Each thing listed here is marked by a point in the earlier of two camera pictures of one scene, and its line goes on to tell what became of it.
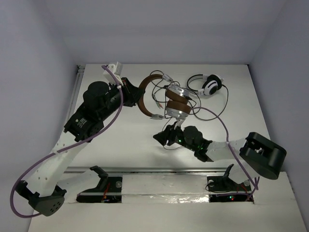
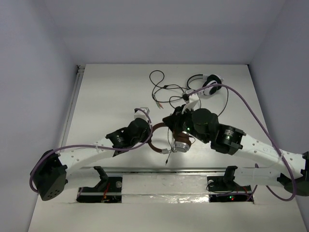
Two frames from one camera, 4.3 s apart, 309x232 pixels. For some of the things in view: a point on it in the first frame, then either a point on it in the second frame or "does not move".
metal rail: x=181 y=169 does not move
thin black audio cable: x=165 y=126 -> x=172 y=151
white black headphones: x=212 y=83 does not move
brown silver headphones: x=178 y=107 -> x=182 y=141
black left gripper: x=128 y=92 -> x=146 y=130
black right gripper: x=169 y=133 -> x=174 y=121
